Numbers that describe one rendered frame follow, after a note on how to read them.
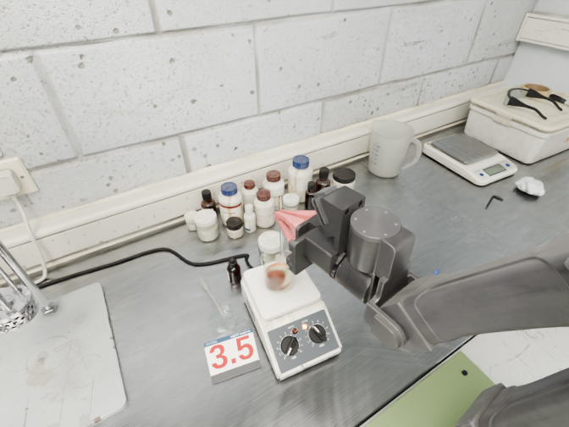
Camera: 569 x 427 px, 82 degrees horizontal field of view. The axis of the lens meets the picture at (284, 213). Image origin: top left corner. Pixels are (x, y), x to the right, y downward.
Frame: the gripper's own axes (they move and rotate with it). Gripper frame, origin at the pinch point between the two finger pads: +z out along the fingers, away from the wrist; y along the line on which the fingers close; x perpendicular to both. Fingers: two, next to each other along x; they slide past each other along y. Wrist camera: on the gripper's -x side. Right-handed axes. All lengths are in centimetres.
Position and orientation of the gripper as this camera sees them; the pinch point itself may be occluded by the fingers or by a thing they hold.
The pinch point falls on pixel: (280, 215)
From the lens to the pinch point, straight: 54.1
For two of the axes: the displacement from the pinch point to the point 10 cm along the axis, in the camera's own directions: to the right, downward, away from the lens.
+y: -7.5, 4.2, -5.0
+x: 0.2, 7.8, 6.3
